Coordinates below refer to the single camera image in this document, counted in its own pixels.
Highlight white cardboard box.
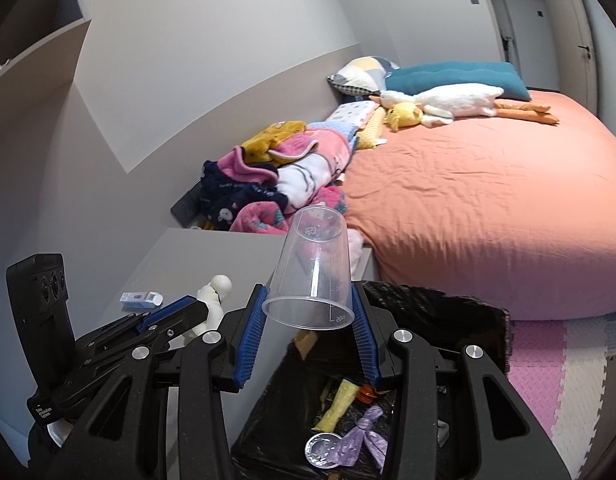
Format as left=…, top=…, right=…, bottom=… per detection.
left=120, top=292, right=163, bottom=310

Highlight white tissue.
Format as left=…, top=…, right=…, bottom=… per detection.
left=183, top=274, right=233, bottom=344

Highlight orange bottle cap piece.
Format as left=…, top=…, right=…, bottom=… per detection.
left=355, top=384, right=377, bottom=405

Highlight clear plastic cup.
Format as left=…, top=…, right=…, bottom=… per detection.
left=262, top=205, right=355, bottom=332

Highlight purple plastic bag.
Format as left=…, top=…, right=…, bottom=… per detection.
left=326, top=405, right=388, bottom=471

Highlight gold foil cup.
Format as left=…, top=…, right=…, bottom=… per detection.
left=305, top=432, right=341, bottom=469

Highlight black lined trash bin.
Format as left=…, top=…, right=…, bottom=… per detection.
left=232, top=282, right=510, bottom=479

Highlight white gloved left hand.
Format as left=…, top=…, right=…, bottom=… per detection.
left=46, top=419, right=73, bottom=448

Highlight pile of pink blankets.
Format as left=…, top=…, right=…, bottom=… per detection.
left=197, top=100, right=384, bottom=271

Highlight pink grey foam floor mat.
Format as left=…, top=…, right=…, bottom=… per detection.
left=508, top=312, right=616, bottom=479

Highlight bed with orange cover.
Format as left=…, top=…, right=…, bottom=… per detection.
left=344, top=91, right=616, bottom=321

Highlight yellow duck plush toy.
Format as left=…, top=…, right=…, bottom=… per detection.
left=385, top=102, right=424, bottom=132

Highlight white goose plush toy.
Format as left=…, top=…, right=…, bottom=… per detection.
left=370, top=84, right=560, bottom=128

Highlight patterned grey white pillow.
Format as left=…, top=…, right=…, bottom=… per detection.
left=326, top=55, right=399, bottom=96

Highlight teal cushion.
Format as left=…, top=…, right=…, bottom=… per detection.
left=385, top=61, right=532, bottom=102

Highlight white room door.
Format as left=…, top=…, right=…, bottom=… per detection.
left=487, top=0, right=600, bottom=116

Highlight white wardrobe doors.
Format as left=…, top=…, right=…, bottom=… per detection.
left=582, top=0, right=616, bottom=136

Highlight black wall socket panel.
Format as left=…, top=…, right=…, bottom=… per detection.
left=170, top=182, right=203, bottom=229

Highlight white wall shelf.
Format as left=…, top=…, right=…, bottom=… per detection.
left=0, top=0, right=92, bottom=151

